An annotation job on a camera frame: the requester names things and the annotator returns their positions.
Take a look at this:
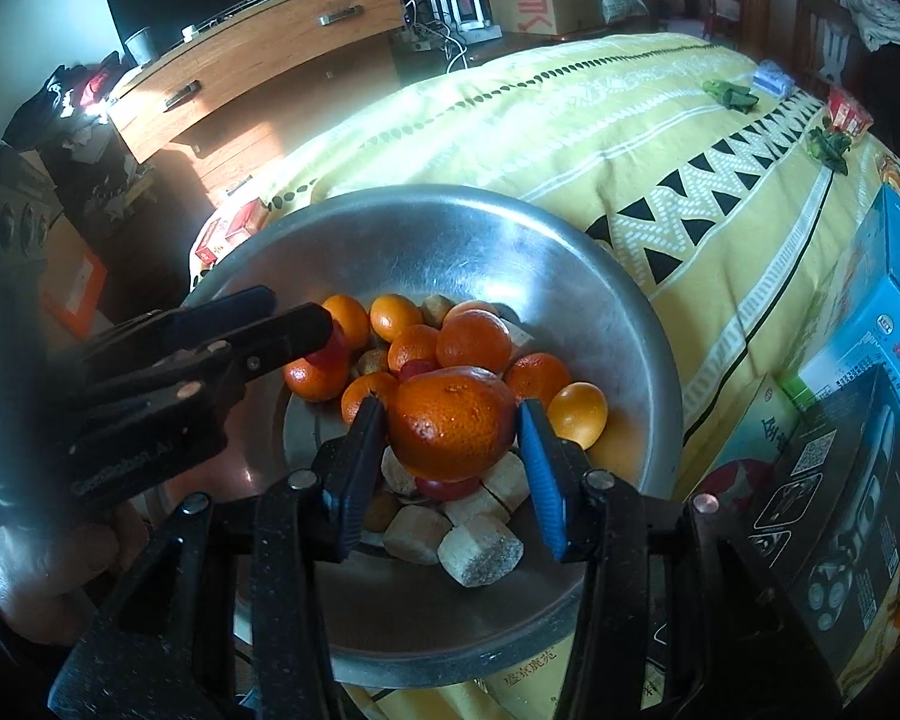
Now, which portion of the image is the blue green printed carton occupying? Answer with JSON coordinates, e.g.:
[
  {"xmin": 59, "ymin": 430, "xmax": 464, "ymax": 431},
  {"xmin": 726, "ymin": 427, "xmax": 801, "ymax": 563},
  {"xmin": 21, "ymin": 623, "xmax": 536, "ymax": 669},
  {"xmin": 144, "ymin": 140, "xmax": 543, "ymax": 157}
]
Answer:
[{"xmin": 784, "ymin": 184, "xmax": 900, "ymax": 417}]

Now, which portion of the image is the black printed box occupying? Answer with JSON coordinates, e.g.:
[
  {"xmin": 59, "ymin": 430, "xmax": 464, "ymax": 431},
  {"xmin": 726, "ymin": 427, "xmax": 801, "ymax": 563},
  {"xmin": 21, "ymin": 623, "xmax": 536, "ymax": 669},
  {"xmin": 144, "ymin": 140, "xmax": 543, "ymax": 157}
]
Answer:
[{"xmin": 746, "ymin": 364, "xmax": 900, "ymax": 680}]

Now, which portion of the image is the green bok choy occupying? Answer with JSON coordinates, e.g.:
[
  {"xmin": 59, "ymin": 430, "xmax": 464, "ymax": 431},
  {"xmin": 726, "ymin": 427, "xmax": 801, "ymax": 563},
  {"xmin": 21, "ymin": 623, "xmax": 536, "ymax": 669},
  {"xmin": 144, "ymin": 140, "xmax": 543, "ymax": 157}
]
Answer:
[
  {"xmin": 701, "ymin": 79, "xmax": 760, "ymax": 112},
  {"xmin": 806, "ymin": 126, "xmax": 852, "ymax": 175}
]

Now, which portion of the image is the heap of dark clothes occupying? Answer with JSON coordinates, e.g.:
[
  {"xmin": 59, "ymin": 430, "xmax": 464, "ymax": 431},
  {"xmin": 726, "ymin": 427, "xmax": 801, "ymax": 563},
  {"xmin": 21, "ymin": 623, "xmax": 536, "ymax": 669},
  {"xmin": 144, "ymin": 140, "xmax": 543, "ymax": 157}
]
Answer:
[{"xmin": 7, "ymin": 52, "xmax": 128, "ymax": 166}]

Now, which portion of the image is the white cloth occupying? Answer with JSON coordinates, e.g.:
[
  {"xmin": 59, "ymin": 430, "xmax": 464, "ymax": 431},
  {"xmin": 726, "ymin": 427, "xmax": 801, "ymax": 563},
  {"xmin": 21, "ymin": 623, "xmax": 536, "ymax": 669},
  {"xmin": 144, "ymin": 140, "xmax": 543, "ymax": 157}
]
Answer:
[{"xmin": 847, "ymin": 0, "xmax": 900, "ymax": 53}]

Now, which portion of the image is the pile of oranges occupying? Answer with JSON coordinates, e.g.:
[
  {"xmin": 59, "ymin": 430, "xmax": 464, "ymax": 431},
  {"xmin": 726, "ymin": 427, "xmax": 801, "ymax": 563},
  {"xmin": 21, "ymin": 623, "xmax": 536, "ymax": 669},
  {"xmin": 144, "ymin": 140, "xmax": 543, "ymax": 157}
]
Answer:
[{"xmin": 283, "ymin": 292, "xmax": 610, "ymax": 451}]

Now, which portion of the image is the wooden dresser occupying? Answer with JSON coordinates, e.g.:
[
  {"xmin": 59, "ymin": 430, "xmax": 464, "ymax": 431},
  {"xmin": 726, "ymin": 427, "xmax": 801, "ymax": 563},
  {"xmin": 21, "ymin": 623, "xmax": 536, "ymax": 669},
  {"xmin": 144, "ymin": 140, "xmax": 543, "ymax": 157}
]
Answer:
[{"xmin": 105, "ymin": 0, "xmax": 413, "ymax": 192}]

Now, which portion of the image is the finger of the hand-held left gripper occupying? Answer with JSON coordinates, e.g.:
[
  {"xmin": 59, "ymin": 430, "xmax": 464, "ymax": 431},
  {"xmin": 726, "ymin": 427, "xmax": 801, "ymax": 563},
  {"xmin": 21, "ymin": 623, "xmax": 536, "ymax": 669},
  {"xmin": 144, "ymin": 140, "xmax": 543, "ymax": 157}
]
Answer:
[
  {"xmin": 82, "ymin": 285, "xmax": 278, "ymax": 361},
  {"xmin": 82, "ymin": 302, "xmax": 336, "ymax": 428}
]

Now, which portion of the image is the dark wooden chair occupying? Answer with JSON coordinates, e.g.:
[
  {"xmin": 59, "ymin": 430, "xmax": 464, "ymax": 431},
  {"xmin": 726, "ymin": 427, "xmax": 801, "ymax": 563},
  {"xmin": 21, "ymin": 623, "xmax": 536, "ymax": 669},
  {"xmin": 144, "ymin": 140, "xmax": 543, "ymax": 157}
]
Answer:
[{"xmin": 791, "ymin": 0, "xmax": 871, "ymax": 87}]

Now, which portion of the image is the white router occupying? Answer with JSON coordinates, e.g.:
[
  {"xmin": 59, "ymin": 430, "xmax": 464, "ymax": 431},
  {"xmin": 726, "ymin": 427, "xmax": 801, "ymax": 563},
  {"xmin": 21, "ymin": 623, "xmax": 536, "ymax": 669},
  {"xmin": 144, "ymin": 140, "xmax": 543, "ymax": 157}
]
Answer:
[{"xmin": 424, "ymin": 0, "xmax": 496, "ymax": 31}]

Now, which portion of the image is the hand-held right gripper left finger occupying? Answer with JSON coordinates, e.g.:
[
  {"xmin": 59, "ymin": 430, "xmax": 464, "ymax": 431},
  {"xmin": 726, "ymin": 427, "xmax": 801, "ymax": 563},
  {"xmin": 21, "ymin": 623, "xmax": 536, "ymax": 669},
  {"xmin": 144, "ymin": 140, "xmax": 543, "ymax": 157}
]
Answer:
[{"xmin": 49, "ymin": 394, "xmax": 391, "ymax": 720}]

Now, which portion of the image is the yellow printed blanket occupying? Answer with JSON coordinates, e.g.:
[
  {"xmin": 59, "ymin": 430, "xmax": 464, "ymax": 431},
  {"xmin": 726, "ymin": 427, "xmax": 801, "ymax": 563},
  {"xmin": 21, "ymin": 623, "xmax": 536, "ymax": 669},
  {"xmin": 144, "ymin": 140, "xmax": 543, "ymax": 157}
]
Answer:
[{"xmin": 187, "ymin": 34, "xmax": 900, "ymax": 720}]

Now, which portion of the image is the yellow printed flat carton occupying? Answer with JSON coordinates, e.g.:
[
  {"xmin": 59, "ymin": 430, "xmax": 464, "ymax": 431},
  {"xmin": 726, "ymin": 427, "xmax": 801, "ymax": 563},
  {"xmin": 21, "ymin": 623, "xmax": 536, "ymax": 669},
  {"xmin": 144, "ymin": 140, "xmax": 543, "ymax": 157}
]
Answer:
[{"xmin": 345, "ymin": 371, "xmax": 807, "ymax": 720}]

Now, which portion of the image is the large rough-skinned mandarin orange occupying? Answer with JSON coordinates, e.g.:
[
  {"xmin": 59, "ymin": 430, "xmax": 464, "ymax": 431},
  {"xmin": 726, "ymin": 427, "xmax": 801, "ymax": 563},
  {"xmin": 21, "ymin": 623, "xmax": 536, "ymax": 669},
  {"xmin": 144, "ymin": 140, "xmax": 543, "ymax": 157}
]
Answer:
[{"xmin": 386, "ymin": 366, "xmax": 518, "ymax": 482}]

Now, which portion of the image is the tan cube chunk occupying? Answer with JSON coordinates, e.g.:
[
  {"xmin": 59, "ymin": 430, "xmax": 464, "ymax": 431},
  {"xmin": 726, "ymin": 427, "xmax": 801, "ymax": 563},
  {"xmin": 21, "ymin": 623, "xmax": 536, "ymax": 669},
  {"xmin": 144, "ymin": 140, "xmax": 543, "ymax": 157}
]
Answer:
[
  {"xmin": 436, "ymin": 517, "xmax": 524, "ymax": 590},
  {"xmin": 442, "ymin": 486, "xmax": 512, "ymax": 530},
  {"xmin": 480, "ymin": 451, "xmax": 533, "ymax": 515},
  {"xmin": 381, "ymin": 446, "xmax": 421, "ymax": 496},
  {"xmin": 382, "ymin": 504, "xmax": 452, "ymax": 566}
]

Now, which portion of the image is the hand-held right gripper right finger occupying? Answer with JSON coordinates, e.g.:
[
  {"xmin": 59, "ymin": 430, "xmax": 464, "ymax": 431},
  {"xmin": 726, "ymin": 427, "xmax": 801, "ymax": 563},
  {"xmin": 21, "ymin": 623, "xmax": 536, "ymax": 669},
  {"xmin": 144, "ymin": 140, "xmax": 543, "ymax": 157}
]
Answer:
[{"xmin": 516, "ymin": 399, "xmax": 845, "ymax": 720}]

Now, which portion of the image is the red snack box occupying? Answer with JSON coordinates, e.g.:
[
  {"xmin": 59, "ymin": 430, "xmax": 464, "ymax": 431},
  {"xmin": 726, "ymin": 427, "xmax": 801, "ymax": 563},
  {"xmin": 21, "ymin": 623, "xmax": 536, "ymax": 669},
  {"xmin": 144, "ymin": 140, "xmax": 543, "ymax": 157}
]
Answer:
[{"xmin": 825, "ymin": 86, "xmax": 875, "ymax": 137}]

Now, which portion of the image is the blue small packet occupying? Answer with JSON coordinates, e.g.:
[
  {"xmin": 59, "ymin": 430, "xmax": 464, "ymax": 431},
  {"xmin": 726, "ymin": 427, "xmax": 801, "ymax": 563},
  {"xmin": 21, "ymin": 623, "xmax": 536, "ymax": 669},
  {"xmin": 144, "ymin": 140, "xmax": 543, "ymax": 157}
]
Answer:
[{"xmin": 750, "ymin": 61, "xmax": 796, "ymax": 97}]

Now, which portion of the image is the white power strip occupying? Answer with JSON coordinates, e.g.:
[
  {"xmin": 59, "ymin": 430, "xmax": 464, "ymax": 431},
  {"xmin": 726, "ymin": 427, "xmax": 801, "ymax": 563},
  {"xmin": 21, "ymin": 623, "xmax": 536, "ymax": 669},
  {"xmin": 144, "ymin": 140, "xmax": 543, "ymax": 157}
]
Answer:
[{"xmin": 409, "ymin": 22, "xmax": 503, "ymax": 53}]

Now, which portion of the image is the person's left hand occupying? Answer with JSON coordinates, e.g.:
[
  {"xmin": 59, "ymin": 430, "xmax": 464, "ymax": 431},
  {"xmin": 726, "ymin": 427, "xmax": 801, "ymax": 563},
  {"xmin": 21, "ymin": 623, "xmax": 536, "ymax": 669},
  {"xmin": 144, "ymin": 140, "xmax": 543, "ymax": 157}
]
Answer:
[{"xmin": 0, "ymin": 502, "xmax": 151, "ymax": 650}]

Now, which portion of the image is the large steel bowl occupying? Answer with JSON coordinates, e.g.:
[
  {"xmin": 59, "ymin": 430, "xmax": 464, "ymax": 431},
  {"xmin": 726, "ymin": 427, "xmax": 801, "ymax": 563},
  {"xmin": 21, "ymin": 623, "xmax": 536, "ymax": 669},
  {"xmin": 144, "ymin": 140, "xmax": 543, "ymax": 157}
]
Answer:
[{"xmin": 178, "ymin": 184, "xmax": 683, "ymax": 691}]

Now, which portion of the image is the red small packet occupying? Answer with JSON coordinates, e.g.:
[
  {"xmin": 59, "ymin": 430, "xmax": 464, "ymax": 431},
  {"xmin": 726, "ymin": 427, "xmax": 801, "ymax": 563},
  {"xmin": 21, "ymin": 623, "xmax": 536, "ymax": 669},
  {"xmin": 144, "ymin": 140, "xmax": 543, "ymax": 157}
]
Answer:
[
  {"xmin": 225, "ymin": 199, "xmax": 271, "ymax": 245},
  {"xmin": 193, "ymin": 217, "xmax": 233, "ymax": 267}
]

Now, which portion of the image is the grey cup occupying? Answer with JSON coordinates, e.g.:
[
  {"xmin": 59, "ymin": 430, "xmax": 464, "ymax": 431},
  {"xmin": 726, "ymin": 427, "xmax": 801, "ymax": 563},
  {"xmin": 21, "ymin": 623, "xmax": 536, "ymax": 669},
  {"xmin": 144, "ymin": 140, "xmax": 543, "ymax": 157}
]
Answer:
[{"xmin": 124, "ymin": 26, "xmax": 162, "ymax": 65}]

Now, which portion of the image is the orange brown cardboard box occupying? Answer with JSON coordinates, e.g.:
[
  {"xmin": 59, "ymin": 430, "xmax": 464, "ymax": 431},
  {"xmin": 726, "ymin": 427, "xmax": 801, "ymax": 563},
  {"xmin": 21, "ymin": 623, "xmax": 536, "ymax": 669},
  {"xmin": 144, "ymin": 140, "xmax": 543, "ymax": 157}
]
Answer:
[{"xmin": 37, "ymin": 247, "xmax": 110, "ymax": 342}]

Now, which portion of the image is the red cherry tomato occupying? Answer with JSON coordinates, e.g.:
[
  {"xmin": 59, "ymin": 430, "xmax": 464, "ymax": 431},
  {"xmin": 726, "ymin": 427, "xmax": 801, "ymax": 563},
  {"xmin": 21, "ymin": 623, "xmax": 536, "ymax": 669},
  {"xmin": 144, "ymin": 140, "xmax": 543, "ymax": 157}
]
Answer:
[{"xmin": 304, "ymin": 319, "xmax": 352, "ymax": 372}]

